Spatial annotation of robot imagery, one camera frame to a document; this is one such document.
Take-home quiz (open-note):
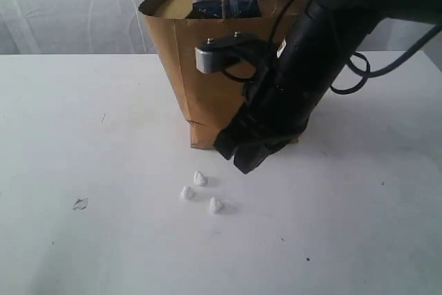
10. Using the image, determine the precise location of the black cable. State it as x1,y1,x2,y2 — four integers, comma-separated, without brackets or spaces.
220,0,442,95

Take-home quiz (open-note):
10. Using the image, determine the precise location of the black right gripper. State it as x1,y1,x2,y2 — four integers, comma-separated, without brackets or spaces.
213,1,380,173

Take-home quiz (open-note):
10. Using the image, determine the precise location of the noodle packet blue and white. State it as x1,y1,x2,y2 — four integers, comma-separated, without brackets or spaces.
189,0,261,19

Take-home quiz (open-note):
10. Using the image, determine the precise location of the white background curtain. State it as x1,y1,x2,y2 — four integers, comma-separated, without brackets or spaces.
0,0,442,56

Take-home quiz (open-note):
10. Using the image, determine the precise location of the torn clear plastic scrap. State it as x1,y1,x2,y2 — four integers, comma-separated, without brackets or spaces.
73,198,88,211

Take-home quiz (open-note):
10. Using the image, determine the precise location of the white paper bit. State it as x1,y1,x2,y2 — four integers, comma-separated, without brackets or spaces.
209,197,223,214
193,171,208,187
180,186,195,200

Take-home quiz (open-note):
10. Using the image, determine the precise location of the brown paper shopping bag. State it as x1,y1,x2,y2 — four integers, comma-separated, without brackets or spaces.
139,0,276,149

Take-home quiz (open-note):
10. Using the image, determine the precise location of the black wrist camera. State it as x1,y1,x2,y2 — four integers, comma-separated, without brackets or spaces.
195,32,267,74

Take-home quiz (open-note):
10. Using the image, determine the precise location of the clear jar with gold lid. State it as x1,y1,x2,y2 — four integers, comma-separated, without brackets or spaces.
154,0,195,19

